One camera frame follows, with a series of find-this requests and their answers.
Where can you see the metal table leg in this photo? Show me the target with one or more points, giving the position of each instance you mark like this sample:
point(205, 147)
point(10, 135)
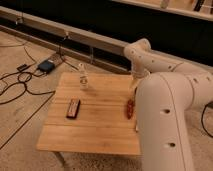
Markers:
point(60, 158)

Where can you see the wooden table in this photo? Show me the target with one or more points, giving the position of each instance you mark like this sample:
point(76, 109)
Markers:
point(101, 125)

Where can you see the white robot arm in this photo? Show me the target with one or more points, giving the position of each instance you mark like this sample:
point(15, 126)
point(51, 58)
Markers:
point(164, 89)

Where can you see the dark rectangular remote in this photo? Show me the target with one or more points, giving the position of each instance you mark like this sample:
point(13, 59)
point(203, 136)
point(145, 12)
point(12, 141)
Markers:
point(73, 108)

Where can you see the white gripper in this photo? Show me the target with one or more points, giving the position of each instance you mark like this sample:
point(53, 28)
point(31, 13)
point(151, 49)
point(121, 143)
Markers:
point(134, 82)

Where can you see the red-brown oblong object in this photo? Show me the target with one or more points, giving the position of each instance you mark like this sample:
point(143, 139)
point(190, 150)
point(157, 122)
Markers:
point(130, 108)

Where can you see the small black adapter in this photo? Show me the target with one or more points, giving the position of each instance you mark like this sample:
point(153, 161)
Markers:
point(22, 67)

